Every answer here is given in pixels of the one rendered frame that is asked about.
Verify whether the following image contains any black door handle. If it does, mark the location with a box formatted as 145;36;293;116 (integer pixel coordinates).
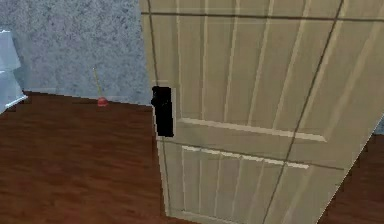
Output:
150;85;175;138

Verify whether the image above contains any red toilet plunger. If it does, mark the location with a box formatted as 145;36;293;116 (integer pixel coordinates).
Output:
92;67;110;108

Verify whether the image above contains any white toilet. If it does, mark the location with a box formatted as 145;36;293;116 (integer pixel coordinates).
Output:
0;29;28;116

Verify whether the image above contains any beige panelled room door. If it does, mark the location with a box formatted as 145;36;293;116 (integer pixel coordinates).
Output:
139;0;384;224

